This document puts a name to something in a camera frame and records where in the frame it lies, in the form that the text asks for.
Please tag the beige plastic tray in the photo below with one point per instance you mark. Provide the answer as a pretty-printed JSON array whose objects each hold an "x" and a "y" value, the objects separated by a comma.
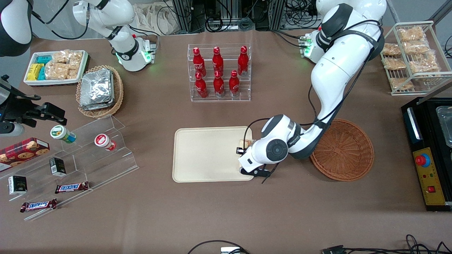
[{"x": 208, "y": 155}]

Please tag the aluminium frame rack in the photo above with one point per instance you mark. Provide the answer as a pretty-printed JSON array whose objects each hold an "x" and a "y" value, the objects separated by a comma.
[{"x": 226, "y": 14}]

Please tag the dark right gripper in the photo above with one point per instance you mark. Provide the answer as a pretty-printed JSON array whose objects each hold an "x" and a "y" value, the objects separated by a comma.
[{"x": 22, "y": 110}]

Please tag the metal pan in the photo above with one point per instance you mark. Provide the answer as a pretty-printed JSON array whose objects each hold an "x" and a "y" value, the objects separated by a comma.
[{"x": 445, "y": 125}]

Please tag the green lid yogurt cup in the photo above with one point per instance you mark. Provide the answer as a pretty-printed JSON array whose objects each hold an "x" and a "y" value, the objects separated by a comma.
[{"x": 58, "y": 132}]

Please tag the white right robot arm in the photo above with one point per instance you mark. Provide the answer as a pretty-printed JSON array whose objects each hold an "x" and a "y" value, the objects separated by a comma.
[{"x": 122, "y": 42}]

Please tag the brown wicker basket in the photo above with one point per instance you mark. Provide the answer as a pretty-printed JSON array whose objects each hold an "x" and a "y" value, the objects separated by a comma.
[{"x": 348, "y": 155}]

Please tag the clear acrylic bottle rack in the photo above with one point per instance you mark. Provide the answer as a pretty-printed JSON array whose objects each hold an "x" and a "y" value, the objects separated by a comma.
[{"x": 247, "y": 95}]

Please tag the red cola bottle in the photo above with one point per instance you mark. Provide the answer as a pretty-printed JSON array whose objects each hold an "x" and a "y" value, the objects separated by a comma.
[
  {"x": 219, "y": 86},
  {"x": 243, "y": 62},
  {"x": 198, "y": 62},
  {"x": 201, "y": 88},
  {"x": 218, "y": 61},
  {"x": 234, "y": 85}
]

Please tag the tan wicker basket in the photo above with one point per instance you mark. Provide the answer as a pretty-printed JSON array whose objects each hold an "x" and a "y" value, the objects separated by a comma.
[{"x": 118, "y": 91}]

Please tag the red cookie box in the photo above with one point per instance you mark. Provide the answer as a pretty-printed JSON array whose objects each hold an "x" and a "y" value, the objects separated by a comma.
[{"x": 23, "y": 151}]

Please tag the clear bag of crackers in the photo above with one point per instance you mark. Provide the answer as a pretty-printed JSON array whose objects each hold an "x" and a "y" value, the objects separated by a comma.
[
  {"x": 55, "y": 71},
  {"x": 73, "y": 72},
  {"x": 60, "y": 56},
  {"x": 75, "y": 58}
]

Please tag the white cloth bag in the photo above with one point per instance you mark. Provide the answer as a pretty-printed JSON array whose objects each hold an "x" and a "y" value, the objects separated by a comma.
[{"x": 152, "y": 19}]

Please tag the snickers chocolate bar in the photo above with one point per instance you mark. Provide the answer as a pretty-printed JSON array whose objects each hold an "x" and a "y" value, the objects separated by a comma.
[
  {"x": 71, "y": 187},
  {"x": 38, "y": 205}
]

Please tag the yellow emergency stop panel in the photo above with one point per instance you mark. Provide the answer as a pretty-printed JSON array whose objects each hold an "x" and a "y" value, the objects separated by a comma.
[{"x": 432, "y": 176}]

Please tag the wrapped bread pack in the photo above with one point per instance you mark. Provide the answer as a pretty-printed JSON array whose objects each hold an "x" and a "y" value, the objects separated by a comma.
[
  {"x": 423, "y": 64},
  {"x": 400, "y": 83},
  {"x": 411, "y": 33},
  {"x": 391, "y": 49},
  {"x": 416, "y": 47},
  {"x": 394, "y": 64}
]

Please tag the red lid yogurt cup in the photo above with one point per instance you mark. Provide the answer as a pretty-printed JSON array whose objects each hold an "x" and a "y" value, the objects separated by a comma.
[{"x": 101, "y": 140}]

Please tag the white plug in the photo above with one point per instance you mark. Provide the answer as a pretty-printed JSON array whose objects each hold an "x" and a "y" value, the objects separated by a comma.
[{"x": 229, "y": 250}]

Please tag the clear acrylic stepped shelf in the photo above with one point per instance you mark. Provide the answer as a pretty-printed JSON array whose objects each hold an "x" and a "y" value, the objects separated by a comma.
[{"x": 106, "y": 165}]

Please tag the black machine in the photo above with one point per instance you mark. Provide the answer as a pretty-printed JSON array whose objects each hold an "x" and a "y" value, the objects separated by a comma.
[{"x": 429, "y": 123}]

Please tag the triangle sandwich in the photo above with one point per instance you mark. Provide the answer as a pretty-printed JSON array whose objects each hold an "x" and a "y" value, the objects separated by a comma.
[{"x": 247, "y": 143}]

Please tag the small black carton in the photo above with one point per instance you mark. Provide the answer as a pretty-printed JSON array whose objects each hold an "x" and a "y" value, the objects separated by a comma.
[
  {"x": 17, "y": 185},
  {"x": 57, "y": 167}
]

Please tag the teal snack pack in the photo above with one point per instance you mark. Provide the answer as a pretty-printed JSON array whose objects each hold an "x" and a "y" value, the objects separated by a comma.
[
  {"x": 42, "y": 73},
  {"x": 44, "y": 59}
]

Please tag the white rectangular snack tray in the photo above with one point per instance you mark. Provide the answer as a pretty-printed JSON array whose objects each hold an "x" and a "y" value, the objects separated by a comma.
[{"x": 53, "y": 82}]

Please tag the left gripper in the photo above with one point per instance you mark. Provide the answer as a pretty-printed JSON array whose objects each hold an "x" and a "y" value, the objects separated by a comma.
[{"x": 241, "y": 150}]

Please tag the silver foil pouch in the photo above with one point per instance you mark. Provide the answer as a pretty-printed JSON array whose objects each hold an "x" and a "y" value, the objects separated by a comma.
[
  {"x": 97, "y": 107},
  {"x": 97, "y": 86}
]

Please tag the yellow snack pack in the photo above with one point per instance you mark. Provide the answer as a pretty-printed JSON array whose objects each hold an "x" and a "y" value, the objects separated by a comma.
[{"x": 34, "y": 71}]

